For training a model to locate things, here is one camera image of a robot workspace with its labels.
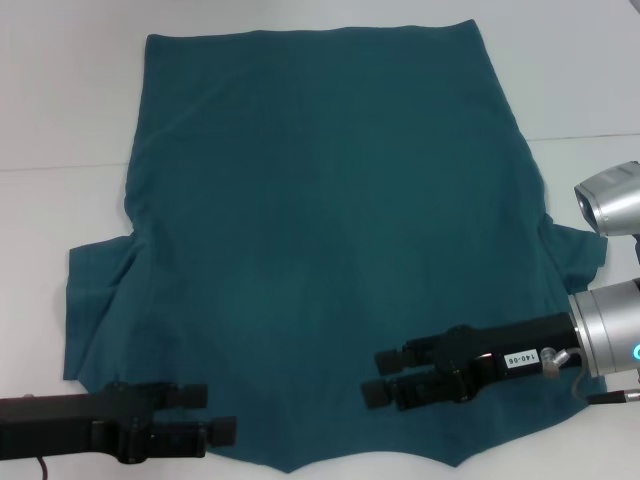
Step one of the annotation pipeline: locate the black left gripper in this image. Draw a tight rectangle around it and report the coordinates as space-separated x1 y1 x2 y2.
0 382 238 464

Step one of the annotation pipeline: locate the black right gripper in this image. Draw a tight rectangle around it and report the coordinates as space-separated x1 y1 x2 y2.
360 313 581 412

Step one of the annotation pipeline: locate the teal blue t-shirt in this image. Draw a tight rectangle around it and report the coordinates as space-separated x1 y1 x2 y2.
60 18 610 475

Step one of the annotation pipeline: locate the right arm cable with connector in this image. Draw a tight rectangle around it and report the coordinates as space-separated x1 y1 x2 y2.
539 346 640 404

